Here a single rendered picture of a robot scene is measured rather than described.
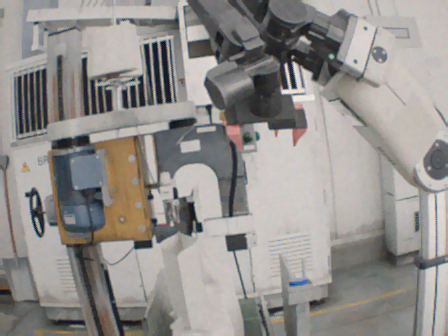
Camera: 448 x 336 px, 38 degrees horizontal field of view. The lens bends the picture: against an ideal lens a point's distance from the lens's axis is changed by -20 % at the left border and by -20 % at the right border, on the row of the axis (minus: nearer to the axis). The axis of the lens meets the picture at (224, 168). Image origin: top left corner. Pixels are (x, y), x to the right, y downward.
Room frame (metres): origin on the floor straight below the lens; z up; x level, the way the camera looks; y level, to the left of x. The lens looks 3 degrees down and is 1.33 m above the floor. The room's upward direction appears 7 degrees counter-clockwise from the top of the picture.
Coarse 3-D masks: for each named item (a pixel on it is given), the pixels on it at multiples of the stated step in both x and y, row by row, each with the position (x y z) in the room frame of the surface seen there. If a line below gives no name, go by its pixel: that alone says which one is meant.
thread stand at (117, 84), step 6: (114, 0) 2.31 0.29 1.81; (114, 6) 2.31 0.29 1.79; (114, 12) 2.31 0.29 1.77; (114, 18) 2.31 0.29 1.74; (114, 24) 2.31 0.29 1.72; (114, 78) 2.14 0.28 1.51; (120, 78) 2.14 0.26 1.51; (126, 78) 2.17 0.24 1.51; (96, 84) 2.16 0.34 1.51; (102, 84) 2.20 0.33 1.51; (114, 84) 2.17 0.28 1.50; (120, 84) 2.31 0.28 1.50; (126, 84) 2.42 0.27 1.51; (132, 84) 2.47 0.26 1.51; (114, 90) 2.31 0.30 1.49; (120, 90) 2.32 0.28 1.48; (120, 108) 2.32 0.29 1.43
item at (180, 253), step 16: (176, 240) 2.19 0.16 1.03; (192, 240) 2.10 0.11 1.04; (176, 256) 1.78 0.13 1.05; (192, 256) 1.92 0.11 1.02; (176, 272) 1.85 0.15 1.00; (192, 272) 1.90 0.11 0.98; (176, 288) 1.88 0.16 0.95; (192, 288) 1.88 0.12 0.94; (176, 304) 1.91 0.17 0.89; (192, 304) 1.85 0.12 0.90; (208, 304) 2.11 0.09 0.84; (176, 320) 1.92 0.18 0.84; (192, 320) 1.82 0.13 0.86; (208, 320) 1.91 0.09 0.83; (224, 320) 1.97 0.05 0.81
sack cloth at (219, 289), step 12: (204, 240) 2.77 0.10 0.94; (204, 252) 2.55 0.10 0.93; (204, 264) 2.52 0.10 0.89; (216, 264) 2.64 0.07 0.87; (204, 276) 2.53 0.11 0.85; (216, 276) 2.54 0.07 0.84; (228, 276) 2.66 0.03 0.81; (216, 288) 2.56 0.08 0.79; (228, 288) 2.60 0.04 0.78; (216, 300) 2.56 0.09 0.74; (228, 300) 2.59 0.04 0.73; (228, 312) 2.59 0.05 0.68; (240, 312) 2.67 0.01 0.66; (240, 324) 2.65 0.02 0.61
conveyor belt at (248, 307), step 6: (240, 300) 4.08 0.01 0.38; (246, 300) 4.06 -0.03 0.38; (252, 300) 4.03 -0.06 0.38; (240, 306) 3.92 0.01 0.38; (246, 306) 3.90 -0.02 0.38; (252, 306) 3.88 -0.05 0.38; (246, 312) 3.75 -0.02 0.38; (252, 312) 3.73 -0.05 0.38; (246, 318) 3.60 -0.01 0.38; (252, 318) 3.59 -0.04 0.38; (258, 318) 3.56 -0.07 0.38; (246, 324) 3.47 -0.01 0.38; (252, 324) 3.45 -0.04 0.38; (258, 324) 3.43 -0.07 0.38; (246, 330) 3.34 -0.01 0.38; (252, 330) 3.33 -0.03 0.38; (258, 330) 3.31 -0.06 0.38
